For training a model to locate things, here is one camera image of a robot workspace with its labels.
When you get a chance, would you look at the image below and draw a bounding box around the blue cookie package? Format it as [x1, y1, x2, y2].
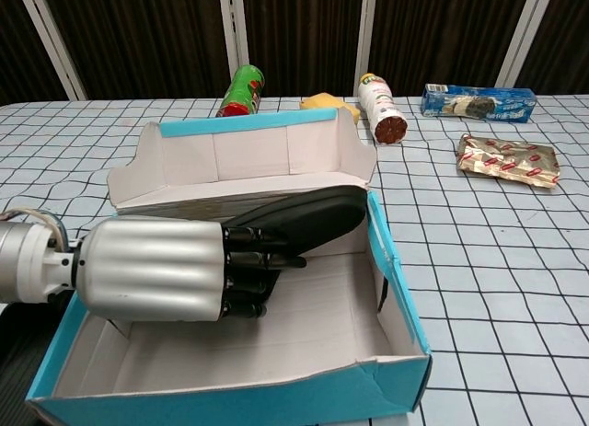
[421, 83, 538, 124]

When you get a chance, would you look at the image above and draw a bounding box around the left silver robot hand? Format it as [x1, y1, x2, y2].
[72, 216, 308, 324]

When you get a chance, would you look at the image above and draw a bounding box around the white checkered tablecloth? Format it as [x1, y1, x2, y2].
[0, 97, 589, 426]

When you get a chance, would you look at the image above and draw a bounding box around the light blue shoe box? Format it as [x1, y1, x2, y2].
[25, 107, 433, 426]

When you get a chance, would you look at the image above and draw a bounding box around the crumpled foil snack packet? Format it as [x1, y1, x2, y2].
[456, 132, 561, 190]

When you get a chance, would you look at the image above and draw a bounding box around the dark folding screen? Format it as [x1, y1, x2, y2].
[0, 0, 589, 103]

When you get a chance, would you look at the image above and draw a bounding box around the yellow sponge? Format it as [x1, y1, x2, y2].
[299, 92, 363, 123]

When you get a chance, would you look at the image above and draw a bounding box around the white drink bottle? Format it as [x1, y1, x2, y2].
[357, 73, 410, 145]

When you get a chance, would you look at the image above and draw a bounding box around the green chips can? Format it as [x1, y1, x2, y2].
[215, 64, 267, 119]

